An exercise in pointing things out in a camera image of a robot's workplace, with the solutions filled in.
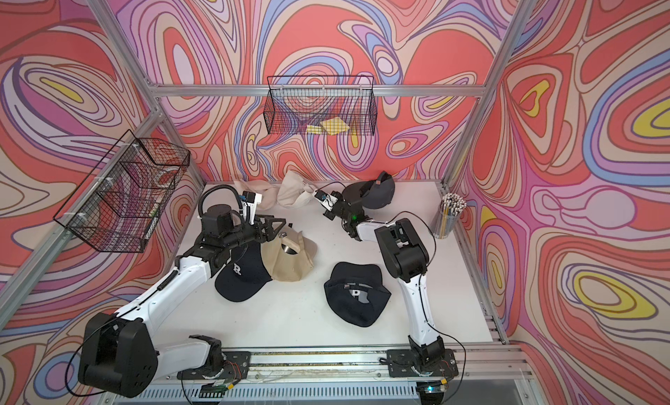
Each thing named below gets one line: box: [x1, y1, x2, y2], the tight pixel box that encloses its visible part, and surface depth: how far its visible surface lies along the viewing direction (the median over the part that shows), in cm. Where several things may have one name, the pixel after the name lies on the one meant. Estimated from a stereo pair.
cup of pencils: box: [434, 192, 468, 241], surface depth 92 cm
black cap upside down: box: [323, 261, 392, 328], surface depth 84 cm
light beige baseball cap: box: [276, 170, 316, 209], surface depth 107 cm
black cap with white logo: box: [214, 240, 273, 303], surface depth 88 cm
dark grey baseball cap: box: [341, 171, 396, 210], surface depth 107 cm
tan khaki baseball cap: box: [259, 226, 318, 282], surface depth 92 cm
